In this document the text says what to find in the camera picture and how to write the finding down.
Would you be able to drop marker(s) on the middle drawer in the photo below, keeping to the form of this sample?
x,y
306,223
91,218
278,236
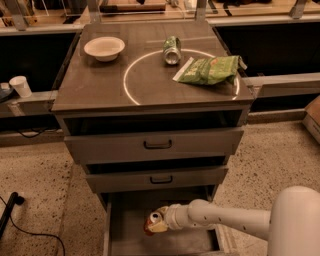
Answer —
x,y
138,181

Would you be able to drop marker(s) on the red coke can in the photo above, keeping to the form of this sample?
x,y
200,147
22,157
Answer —
x,y
152,218

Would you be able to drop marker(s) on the cardboard box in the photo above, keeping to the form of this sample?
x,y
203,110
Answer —
x,y
312,118

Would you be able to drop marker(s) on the drawer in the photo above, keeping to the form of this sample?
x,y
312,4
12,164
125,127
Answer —
x,y
126,215
128,147
138,181

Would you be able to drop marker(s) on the black top drawer handle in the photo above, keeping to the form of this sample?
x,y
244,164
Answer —
x,y
157,146

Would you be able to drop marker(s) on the green soda can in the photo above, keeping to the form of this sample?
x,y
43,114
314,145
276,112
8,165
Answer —
x,y
172,50

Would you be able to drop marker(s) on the grey drawer cabinet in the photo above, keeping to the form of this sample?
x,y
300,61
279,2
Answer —
x,y
136,93

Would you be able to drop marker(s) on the white bowl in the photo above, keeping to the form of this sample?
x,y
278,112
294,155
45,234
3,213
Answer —
x,y
104,49

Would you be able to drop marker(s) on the green chip bag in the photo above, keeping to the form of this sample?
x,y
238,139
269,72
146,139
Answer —
x,y
210,71

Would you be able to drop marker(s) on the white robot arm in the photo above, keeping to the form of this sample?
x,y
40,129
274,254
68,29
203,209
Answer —
x,y
291,227

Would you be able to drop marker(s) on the bottom drawer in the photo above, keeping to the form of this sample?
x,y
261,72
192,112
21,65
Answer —
x,y
126,215

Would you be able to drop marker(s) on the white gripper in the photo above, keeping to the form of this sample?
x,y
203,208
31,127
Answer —
x,y
174,216

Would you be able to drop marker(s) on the black middle drawer handle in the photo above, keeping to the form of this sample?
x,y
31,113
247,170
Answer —
x,y
159,181

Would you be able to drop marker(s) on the black drawer handle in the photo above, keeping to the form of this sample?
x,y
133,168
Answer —
x,y
159,181
157,146

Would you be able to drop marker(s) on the top drawer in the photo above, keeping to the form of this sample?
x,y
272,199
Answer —
x,y
128,147

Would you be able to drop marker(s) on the white paper cup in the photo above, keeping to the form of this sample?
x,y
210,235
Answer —
x,y
20,84

